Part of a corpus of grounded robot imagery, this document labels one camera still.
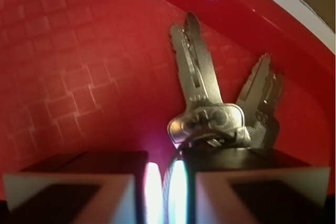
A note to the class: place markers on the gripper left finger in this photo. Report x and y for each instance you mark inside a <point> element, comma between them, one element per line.
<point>79,188</point>

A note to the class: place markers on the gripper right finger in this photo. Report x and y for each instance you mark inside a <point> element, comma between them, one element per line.
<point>242,185</point>

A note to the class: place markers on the silver keys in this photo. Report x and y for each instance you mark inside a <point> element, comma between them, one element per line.
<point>213,137</point>

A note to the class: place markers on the orange plastic tray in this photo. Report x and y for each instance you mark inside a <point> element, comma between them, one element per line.
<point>101,75</point>

